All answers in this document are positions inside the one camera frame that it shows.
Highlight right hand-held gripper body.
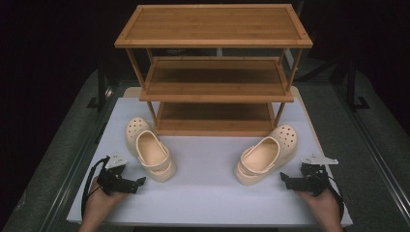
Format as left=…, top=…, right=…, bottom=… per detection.
left=300, top=154, right=339, bottom=197

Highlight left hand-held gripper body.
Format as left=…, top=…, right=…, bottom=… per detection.
left=96, top=154, right=136, bottom=196

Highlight cream clog shoe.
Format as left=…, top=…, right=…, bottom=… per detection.
left=66, top=96, right=353, bottom=228
left=233, top=124, right=299, bottom=187
left=125, top=116, right=177, bottom=184

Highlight three-tier wooden shoe rack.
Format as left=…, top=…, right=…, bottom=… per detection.
left=114, top=3, right=313, bottom=138

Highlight person's right hand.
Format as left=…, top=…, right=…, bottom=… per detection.
left=294, top=188, right=342, bottom=225

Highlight black metal stand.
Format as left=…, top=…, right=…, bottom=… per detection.
left=346, top=59, right=371, bottom=112
left=86, top=59, right=114, bottom=110

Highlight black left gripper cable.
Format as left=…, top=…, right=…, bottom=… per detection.
left=81, top=156, right=111, bottom=220

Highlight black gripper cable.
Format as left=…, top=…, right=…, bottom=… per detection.
left=324, top=173, right=346, bottom=223
left=81, top=156, right=111, bottom=220

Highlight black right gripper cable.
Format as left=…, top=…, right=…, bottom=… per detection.
left=324, top=173, right=346, bottom=223

